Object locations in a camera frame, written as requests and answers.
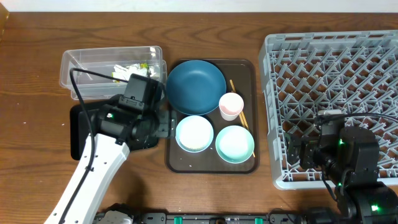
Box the pink plastic cup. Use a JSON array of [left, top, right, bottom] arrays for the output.
[[219, 92, 244, 121]]

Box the white napkin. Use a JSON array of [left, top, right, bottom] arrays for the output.
[[112, 63, 155, 80]]

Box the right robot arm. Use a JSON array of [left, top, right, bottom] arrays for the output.
[[285, 126, 397, 223]]

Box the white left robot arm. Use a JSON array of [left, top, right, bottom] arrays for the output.
[[46, 95, 177, 223]]

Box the black waste bin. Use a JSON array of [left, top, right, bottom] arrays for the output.
[[70, 99, 159, 161]]

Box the grey dishwasher rack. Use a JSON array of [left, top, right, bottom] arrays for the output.
[[259, 30, 397, 190]]

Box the clear plastic waste bin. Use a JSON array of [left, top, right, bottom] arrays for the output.
[[60, 46, 167, 100]]

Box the light blue bowl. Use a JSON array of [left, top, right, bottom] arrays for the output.
[[175, 115, 214, 153]]

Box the dark blue plate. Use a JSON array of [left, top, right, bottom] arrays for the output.
[[166, 60, 226, 115]]

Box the brown serving tray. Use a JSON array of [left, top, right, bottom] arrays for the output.
[[165, 59, 260, 174]]

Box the yellow green wrapper scrap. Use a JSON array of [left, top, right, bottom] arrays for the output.
[[139, 63, 149, 69]]

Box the wooden chopstick lower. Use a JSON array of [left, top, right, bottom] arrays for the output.
[[239, 99, 249, 131]]

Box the wooden chopstick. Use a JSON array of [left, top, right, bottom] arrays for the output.
[[239, 99, 249, 131], [229, 80, 255, 160]]

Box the mint green bowl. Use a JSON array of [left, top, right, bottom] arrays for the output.
[[215, 126, 255, 164]]

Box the wooden chopstick upper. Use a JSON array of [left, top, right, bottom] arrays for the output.
[[229, 80, 255, 160]]

